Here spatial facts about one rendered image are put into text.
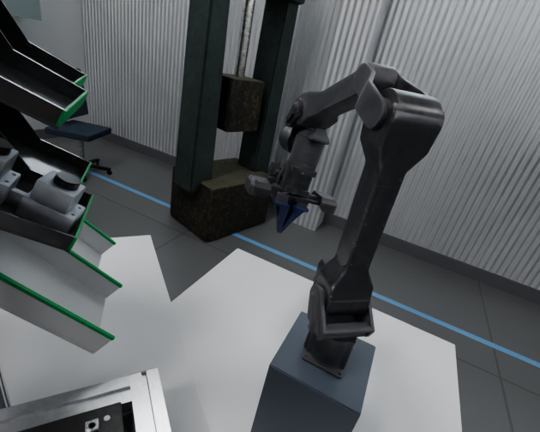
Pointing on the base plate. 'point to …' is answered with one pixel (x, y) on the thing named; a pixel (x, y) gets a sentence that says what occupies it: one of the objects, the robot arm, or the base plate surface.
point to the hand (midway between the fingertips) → (284, 217)
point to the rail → (148, 402)
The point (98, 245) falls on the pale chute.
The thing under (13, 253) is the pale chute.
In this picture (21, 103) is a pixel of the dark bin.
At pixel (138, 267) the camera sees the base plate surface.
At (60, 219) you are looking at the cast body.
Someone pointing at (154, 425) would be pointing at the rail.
